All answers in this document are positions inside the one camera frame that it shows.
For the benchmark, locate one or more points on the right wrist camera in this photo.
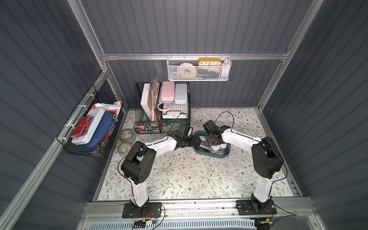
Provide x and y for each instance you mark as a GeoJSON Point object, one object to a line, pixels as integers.
{"type": "Point", "coordinates": [210, 127]}

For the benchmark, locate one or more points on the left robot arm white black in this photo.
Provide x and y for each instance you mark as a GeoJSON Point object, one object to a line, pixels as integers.
{"type": "Point", "coordinates": [137, 165]}

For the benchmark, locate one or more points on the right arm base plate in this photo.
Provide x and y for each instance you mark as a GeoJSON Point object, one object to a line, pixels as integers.
{"type": "Point", "coordinates": [253, 207]}

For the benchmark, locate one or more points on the white plastic case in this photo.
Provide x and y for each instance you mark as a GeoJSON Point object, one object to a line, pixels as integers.
{"type": "Point", "coordinates": [97, 113]}

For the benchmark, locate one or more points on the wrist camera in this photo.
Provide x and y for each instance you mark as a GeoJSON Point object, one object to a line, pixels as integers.
{"type": "Point", "coordinates": [210, 127]}
{"type": "Point", "coordinates": [184, 130]}

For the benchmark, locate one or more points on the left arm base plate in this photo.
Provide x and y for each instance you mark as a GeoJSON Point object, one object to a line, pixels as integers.
{"type": "Point", "coordinates": [149, 210]}

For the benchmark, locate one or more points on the light blue pencil case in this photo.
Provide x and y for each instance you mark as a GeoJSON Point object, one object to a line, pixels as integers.
{"type": "Point", "coordinates": [181, 91]}

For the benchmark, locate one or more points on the teal plastic storage box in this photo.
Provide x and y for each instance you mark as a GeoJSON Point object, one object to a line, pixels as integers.
{"type": "Point", "coordinates": [206, 152]}

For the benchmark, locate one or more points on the red wallet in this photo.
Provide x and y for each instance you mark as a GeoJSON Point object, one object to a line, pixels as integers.
{"type": "Point", "coordinates": [82, 127]}

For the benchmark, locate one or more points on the yellow clock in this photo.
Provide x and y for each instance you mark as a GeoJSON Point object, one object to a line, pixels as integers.
{"type": "Point", "coordinates": [205, 61]}

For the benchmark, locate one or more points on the black wire side basket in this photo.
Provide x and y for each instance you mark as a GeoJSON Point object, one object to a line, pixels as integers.
{"type": "Point", "coordinates": [107, 101]}

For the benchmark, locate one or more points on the clear tape roll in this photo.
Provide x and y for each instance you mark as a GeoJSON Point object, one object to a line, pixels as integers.
{"type": "Point", "coordinates": [127, 135]}
{"type": "Point", "coordinates": [124, 148]}

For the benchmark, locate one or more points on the white wire wall basket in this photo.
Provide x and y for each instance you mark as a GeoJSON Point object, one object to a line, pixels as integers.
{"type": "Point", "coordinates": [204, 73]}

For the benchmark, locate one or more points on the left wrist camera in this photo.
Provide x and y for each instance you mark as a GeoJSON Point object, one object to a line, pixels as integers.
{"type": "Point", "coordinates": [184, 130]}

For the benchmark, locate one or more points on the navy blue pouch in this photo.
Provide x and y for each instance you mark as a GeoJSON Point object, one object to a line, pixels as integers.
{"type": "Point", "coordinates": [102, 130]}

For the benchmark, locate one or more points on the white book upright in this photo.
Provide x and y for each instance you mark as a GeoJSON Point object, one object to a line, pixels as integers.
{"type": "Point", "coordinates": [146, 101]}

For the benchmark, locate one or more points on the silver ergonomic mouse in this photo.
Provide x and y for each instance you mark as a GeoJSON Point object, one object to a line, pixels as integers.
{"type": "Point", "coordinates": [221, 153]}

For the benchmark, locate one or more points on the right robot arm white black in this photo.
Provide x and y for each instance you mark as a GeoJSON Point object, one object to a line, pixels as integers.
{"type": "Point", "coordinates": [267, 159]}

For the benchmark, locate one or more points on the pink pencil case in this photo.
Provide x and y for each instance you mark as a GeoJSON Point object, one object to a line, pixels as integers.
{"type": "Point", "coordinates": [167, 91]}

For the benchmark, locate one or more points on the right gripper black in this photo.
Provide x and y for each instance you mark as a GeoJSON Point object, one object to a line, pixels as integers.
{"type": "Point", "coordinates": [212, 140]}

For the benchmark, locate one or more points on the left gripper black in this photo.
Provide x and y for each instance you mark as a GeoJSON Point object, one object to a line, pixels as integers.
{"type": "Point", "coordinates": [194, 140]}

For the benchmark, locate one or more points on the white wireless mouse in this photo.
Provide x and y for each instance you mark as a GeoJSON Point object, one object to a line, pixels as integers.
{"type": "Point", "coordinates": [204, 142]}

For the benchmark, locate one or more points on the black wire desk organizer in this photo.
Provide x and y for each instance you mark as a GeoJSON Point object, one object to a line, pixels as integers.
{"type": "Point", "coordinates": [163, 122]}

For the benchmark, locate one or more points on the clear tape roll lower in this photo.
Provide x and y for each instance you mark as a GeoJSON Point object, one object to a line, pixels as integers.
{"type": "Point", "coordinates": [124, 148]}

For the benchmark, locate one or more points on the white tape roll in basket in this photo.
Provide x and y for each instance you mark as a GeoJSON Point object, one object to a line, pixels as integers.
{"type": "Point", "coordinates": [187, 70]}

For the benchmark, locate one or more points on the aluminium front rail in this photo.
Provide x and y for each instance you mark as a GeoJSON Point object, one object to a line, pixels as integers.
{"type": "Point", "coordinates": [292, 213]}

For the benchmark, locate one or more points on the tape roll on organizer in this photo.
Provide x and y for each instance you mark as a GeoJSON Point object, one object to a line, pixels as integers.
{"type": "Point", "coordinates": [164, 107]}

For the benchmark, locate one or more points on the clear tape roll upper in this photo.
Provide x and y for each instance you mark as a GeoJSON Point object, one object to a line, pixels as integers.
{"type": "Point", "coordinates": [127, 135]}

